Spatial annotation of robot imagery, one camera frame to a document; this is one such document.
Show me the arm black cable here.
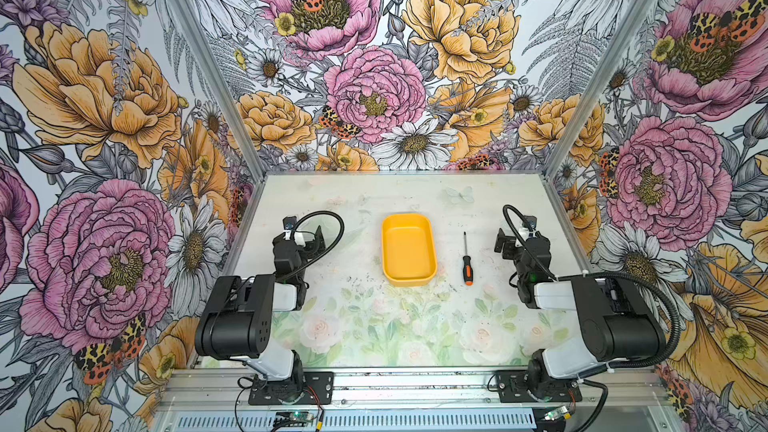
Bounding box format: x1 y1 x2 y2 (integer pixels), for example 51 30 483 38
502 204 682 370
277 210 346 284

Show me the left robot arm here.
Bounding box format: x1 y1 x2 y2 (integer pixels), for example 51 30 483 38
194 215 326 405

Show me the yellow plastic bin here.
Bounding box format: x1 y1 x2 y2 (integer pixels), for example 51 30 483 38
381 213 438 287

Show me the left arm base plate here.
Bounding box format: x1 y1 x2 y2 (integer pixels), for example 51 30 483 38
247 372 335 406

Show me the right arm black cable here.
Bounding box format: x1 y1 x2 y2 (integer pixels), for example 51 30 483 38
502 204 682 370

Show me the green circuit board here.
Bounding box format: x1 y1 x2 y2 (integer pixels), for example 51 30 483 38
272 411 315 428
543 406 571 421

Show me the right green circuit board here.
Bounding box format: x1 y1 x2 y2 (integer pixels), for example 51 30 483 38
543 406 571 421

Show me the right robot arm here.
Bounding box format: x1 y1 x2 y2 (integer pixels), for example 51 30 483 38
494 205 682 402

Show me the left green circuit board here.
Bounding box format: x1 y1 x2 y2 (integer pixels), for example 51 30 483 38
272 411 315 428

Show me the left aluminium corner post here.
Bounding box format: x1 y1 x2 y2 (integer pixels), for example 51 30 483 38
167 0 266 185

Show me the aluminium corner post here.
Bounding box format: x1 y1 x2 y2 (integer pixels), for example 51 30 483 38
542 0 658 182
167 0 266 185

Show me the right aluminium corner post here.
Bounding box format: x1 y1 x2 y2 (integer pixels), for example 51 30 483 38
542 0 658 182

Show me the white vented cable duct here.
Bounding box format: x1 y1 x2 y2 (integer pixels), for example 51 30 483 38
165 408 537 431

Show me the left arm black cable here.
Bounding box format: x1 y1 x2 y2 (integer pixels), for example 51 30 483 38
277 210 346 284

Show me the orange black screwdriver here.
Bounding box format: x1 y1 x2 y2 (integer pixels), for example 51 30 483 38
462 232 474 286

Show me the aluminium front rail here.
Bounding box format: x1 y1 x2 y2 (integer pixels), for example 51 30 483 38
157 367 667 412

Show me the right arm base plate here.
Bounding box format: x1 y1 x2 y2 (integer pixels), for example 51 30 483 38
489 370 582 404

